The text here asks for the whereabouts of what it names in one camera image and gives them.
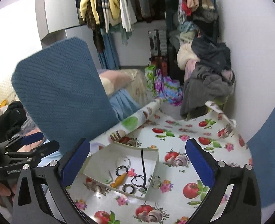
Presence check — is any black hair stick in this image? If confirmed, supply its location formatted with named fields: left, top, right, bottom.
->
left=141, top=149, right=147, bottom=189

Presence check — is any white cardboard jewelry tray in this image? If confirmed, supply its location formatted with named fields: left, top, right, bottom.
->
left=81, top=143, right=159, bottom=200

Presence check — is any vegetable print tablecloth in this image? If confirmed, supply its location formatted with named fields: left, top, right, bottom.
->
left=67, top=100, right=252, bottom=223

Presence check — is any orange gourd pendant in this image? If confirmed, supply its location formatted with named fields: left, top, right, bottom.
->
left=110, top=173, right=127, bottom=189

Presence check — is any black white woven bangle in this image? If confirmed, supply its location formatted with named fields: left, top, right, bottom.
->
left=122, top=183, right=136, bottom=194

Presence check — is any light blue pleated cloth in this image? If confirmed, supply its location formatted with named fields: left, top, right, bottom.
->
left=109, top=88, right=141, bottom=121

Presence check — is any dark grey clothes pile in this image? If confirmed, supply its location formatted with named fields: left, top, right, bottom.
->
left=177, top=35, right=235, bottom=116

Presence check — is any purple floral cloth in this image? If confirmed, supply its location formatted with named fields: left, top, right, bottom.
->
left=154, top=69, right=183, bottom=106

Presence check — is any cream pink pillow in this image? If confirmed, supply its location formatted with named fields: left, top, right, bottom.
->
left=97, top=69, right=149, bottom=107

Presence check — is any grey white cabinet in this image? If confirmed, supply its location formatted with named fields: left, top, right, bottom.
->
left=35, top=0, right=101, bottom=69

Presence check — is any grey suitcase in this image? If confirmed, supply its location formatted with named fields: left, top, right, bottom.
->
left=148, top=29, right=168, bottom=57

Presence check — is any hanging clothes row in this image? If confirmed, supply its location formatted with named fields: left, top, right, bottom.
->
left=80, top=0, right=218, bottom=70

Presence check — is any black bead bracelet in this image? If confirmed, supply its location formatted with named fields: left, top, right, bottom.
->
left=115, top=164, right=129, bottom=177

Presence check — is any black cord bracelet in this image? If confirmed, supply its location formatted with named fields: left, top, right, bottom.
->
left=130, top=175, right=146, bottom=188

